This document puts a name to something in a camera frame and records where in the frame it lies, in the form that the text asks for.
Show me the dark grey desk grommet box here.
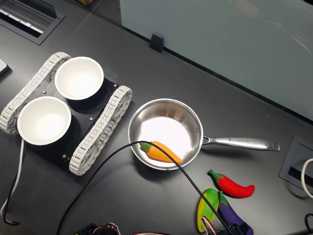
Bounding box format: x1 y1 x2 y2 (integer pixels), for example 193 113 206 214
278 134 313 191

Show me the white bowl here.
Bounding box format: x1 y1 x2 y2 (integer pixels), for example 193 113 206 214
54 56 105 100
17 95 72 146

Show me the frosted glass partition panel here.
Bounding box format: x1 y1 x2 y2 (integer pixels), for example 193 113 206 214
119 0 313 122

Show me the purple toy aubergine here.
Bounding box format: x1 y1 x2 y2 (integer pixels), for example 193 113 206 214
217 190 254 235

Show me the white cable loop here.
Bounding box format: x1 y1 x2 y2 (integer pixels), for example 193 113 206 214
300 158 313 199

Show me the orange toy carrot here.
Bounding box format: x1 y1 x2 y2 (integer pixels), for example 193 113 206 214
139 141 183 164

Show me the white-tracked small vehicle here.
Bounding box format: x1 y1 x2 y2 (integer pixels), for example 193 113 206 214
0 51 134 176

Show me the red toy chilli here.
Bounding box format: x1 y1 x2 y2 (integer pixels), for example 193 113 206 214
208 169 255 198

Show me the dark grey cable tray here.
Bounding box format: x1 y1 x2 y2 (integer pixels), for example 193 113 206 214
0 0 66 46

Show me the grey flat device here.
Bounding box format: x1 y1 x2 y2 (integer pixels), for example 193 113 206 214
0 58 10 77

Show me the steel pan with long handle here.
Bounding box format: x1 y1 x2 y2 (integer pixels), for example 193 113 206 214
128 98 281 171

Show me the black partition clip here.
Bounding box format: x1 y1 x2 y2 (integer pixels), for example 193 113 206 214
149 32 164 53

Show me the thin black cable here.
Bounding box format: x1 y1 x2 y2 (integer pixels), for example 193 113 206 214
304 212 313 232

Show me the long black cable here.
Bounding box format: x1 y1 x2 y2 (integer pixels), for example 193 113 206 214
56 141 234 235

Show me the yellow green toy corn cob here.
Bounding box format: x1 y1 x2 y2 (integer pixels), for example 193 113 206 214
197 188 219 233

